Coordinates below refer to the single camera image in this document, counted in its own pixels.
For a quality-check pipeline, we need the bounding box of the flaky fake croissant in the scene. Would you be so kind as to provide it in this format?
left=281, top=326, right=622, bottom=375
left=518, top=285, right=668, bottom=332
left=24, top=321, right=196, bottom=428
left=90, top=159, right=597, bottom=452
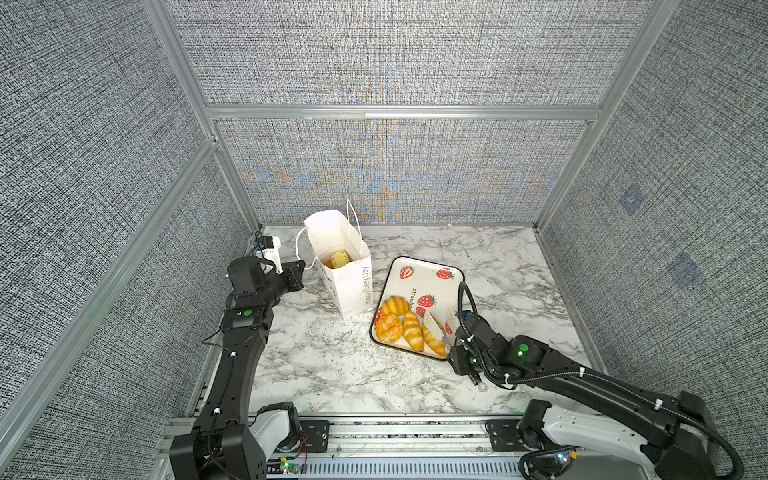
left=324, top=250, right=352, bottom=269
left=422, top=324, right=447, bottom=358

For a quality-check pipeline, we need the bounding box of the white printed paper bag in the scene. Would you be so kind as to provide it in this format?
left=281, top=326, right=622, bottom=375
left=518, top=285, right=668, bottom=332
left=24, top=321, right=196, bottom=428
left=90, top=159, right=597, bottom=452
left=294, top=199, right=373, bottom=319

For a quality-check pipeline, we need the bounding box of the knotted fake bread roll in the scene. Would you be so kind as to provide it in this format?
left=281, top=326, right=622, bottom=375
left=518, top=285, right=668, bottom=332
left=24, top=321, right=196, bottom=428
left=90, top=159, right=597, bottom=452
left=375, top=313, right=404, bottom=344

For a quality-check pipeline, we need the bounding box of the striped fake croissant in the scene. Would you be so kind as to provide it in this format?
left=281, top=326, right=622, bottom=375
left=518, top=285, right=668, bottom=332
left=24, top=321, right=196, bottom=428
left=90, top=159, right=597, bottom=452
left=403, top=311, right=424, bottom=352

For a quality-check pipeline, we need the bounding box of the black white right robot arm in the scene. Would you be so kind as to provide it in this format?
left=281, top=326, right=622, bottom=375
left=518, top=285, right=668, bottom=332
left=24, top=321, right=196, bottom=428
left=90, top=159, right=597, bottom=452
left=449, top=310, right=743, bottom=479

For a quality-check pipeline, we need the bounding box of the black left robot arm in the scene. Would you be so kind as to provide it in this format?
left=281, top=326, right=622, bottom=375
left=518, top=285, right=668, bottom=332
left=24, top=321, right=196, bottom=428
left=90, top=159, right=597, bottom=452
left=169, top=256, right=306, bottom=479

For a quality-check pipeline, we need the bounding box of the round striped fake bun left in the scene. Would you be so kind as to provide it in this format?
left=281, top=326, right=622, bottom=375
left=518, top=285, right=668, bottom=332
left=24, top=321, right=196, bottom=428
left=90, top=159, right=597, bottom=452
left=381, top=296, right=410, bottom=317

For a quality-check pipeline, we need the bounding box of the strawberry print serving tray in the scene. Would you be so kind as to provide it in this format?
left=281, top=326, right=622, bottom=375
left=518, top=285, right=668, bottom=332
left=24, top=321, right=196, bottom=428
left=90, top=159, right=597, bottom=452
left=369, top=256, right=465, bottom=362

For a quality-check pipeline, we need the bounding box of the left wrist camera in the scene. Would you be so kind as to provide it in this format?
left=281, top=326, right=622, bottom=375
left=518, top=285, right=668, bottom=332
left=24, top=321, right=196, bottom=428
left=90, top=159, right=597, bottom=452
left=252, top=235, right=283, bottom=274

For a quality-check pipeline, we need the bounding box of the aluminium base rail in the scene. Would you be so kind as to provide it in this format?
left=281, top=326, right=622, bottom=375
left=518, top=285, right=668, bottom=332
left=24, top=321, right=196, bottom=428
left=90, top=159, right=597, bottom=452
left=157, top=413, right=667, bottom=480

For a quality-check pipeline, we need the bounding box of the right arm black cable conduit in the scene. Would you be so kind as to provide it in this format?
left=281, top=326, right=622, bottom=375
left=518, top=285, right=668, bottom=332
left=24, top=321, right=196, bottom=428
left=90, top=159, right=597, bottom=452
left=455, top=280, right=745, bottom=480

